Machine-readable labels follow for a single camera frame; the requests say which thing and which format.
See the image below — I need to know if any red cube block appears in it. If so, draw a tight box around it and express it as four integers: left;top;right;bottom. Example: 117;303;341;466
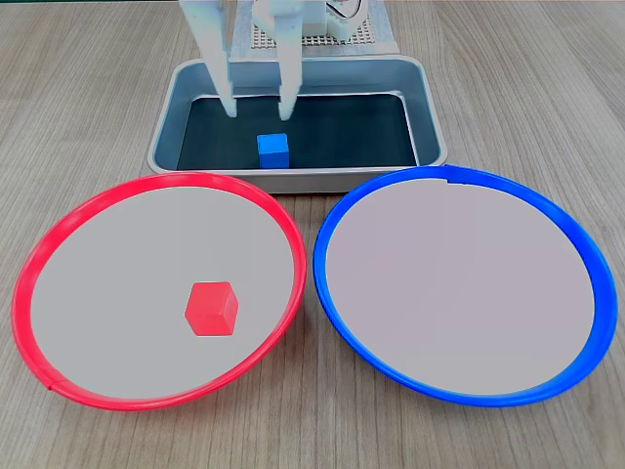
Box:
184;280;240;338

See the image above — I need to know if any silver metal tray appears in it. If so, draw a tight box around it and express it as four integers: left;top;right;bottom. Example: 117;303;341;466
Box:
146;56;449;195

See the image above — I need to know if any white mesh pad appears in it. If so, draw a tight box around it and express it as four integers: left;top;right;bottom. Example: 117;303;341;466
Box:
250;18;378;51

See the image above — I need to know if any blue cube block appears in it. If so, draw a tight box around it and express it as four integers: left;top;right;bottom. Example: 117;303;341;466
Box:
256;133;290;170

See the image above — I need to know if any red rimmed round dish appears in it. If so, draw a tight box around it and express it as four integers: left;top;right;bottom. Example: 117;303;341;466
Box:
11;171;308;412

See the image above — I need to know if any blue rimmed round dish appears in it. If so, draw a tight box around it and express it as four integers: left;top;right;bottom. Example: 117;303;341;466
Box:
312;164;619;408

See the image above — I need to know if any black cable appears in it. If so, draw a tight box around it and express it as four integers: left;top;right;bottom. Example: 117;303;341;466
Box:
326;0;367;21

